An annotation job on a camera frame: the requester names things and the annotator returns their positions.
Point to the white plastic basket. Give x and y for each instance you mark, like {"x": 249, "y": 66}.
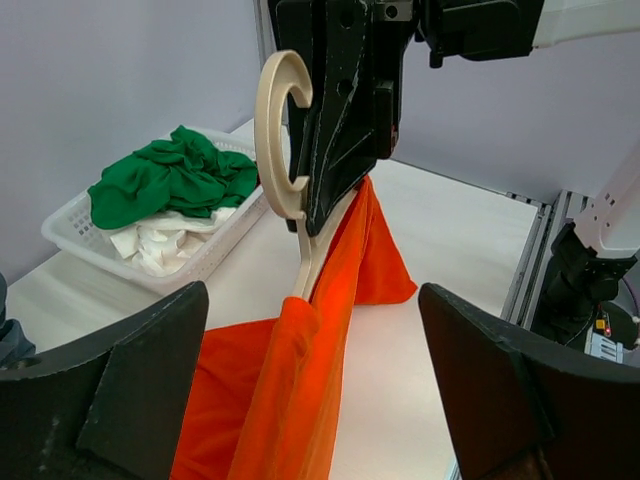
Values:
{"x": 71, "y": 229}

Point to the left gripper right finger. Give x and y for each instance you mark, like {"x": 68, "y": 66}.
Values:
{"x": 519, "y": 406}

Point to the blue grey t shirt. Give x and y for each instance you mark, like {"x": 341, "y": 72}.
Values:
{"x": 14, "y": 344}

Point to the aluminium mounting rail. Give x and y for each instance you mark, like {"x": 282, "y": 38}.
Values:
{"x": 524, "y": 292}

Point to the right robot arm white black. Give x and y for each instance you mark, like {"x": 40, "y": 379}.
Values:
{"x": 596, "y": 248}

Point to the green t shirt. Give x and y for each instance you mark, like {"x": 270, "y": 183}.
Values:
{"x": 185, "y": 173}

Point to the white t shirt red print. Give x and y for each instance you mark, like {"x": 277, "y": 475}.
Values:
{"x": 161, "y": 244}

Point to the orange t shirt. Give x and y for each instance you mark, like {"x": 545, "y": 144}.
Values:
{"x": 266, "y": 395}

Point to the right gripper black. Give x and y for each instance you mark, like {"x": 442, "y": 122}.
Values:
{"x": 326, "y": 45}

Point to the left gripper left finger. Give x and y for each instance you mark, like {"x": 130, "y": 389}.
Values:
{"x": 109, "y": 405}

